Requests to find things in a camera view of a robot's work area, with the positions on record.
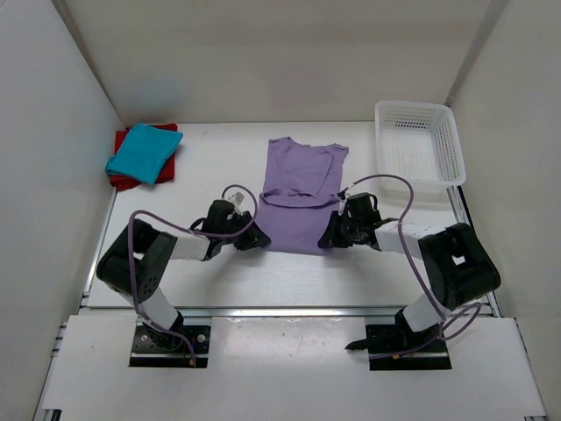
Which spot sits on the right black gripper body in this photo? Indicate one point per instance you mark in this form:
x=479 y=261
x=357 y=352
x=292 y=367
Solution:
x=354 y=227

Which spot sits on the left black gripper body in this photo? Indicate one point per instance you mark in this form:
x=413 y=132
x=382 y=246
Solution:
x=237 y=223

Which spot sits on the lavender cloth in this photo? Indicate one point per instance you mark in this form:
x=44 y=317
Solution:
x=299 y=194

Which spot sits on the red t shirt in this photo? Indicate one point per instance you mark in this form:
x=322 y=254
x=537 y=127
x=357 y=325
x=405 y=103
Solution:
x=121 y=182

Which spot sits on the teal t shirt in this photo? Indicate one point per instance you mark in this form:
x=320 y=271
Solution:
x=143 y=153

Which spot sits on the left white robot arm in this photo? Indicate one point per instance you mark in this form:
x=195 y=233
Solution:
x=136 y=261

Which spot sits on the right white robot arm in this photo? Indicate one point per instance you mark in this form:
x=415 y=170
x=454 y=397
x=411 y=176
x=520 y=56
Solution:
x=458 y=270

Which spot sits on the white plastic basket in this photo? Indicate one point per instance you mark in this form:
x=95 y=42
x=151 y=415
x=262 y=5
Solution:
x=419 y=142

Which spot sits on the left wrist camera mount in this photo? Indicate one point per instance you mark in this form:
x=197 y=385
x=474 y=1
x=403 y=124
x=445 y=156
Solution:
x=236 y=199

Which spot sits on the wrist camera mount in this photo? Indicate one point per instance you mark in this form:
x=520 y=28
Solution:
x=343 y=197
x=236 y=199

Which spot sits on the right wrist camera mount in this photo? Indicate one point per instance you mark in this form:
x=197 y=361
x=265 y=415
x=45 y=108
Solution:
x=343 y=197

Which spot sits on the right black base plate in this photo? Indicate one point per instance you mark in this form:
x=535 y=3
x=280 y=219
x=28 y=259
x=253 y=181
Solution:
x=391 y=348

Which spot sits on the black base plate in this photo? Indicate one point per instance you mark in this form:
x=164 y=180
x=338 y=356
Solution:
x=391 y=348
x=150 y=348

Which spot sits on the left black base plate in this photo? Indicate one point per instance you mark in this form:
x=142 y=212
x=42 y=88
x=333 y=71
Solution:
x=150 y=348

